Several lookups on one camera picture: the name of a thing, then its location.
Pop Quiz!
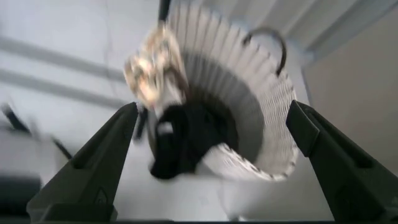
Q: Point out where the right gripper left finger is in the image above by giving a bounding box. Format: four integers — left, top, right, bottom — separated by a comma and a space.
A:
26, 101, 139, 223

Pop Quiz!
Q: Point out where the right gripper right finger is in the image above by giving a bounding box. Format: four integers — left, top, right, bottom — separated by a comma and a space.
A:
285, 99, 398, 224

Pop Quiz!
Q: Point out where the black garment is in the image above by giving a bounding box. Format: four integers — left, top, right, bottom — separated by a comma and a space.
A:
149, 101, 240, 180

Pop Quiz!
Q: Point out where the cream printed garment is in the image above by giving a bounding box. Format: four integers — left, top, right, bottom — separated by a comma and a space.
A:
123, 24, 190, 118

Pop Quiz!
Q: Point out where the white laundry basket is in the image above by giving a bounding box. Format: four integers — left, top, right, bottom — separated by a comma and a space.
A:
133, 1, 300, 182

